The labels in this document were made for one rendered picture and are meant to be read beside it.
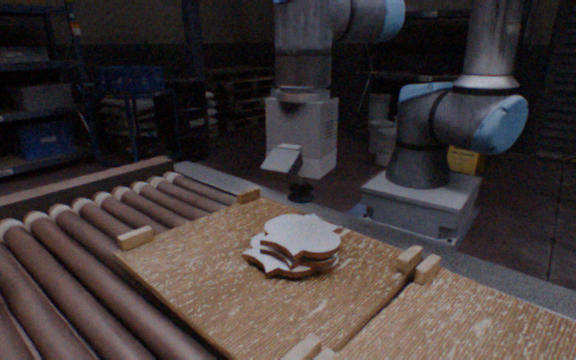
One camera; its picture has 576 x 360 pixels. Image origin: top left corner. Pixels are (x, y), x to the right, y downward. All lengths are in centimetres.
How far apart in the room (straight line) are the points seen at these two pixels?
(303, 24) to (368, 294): 38
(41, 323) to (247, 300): 28
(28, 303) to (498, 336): 65
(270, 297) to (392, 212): 41
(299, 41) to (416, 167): 49
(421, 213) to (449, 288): 27
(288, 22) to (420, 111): 45
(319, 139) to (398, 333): 27
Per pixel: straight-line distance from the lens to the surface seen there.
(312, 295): 55
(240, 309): 53
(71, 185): 104
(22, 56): 441
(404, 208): 85
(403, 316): 54
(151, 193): 99
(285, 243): 56
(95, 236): 82
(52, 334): 60
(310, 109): 48
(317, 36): 48
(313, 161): 50
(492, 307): 60
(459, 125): 79
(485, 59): 78
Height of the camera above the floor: 128
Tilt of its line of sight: 21 degrees down
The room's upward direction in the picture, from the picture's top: straight up
